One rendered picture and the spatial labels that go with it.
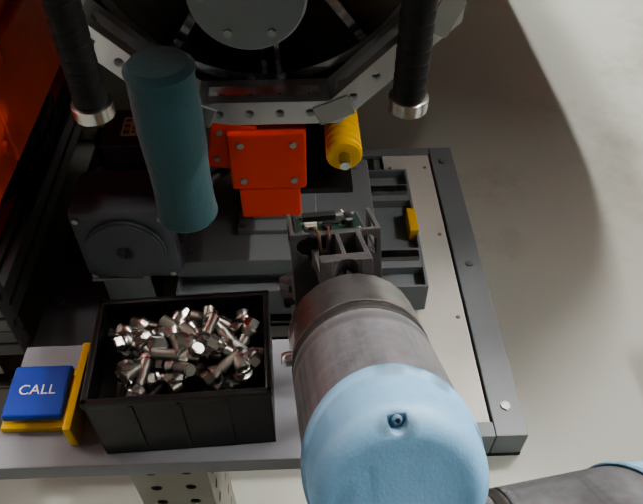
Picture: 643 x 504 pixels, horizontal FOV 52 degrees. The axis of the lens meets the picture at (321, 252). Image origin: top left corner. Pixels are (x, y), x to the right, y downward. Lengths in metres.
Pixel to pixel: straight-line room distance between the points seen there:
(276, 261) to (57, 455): 0.60
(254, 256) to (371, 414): 0.99
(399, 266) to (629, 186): 0.81
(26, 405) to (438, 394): 0.62
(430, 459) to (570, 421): 1.10
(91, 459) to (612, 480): 0.58
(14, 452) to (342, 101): 0.62
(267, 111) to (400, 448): 0.73
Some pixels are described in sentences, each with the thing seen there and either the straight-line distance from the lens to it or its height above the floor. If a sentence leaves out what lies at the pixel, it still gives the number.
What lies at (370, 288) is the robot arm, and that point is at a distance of 0.42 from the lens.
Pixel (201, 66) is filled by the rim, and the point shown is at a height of 0.63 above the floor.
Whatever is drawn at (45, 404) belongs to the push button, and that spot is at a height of 0.48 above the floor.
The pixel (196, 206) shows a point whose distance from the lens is 0.95.
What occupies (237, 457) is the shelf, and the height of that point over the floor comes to 0.45.
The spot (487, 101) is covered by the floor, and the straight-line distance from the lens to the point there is 2.14.
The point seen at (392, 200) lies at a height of 0.17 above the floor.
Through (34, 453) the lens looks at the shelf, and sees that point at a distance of 0.87.
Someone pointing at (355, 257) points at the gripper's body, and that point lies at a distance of 0.46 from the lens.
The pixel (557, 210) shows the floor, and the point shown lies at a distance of 1.81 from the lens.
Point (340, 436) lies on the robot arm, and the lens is 0.32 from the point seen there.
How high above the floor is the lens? 1.17
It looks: 47 degrees down
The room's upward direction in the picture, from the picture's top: straight up
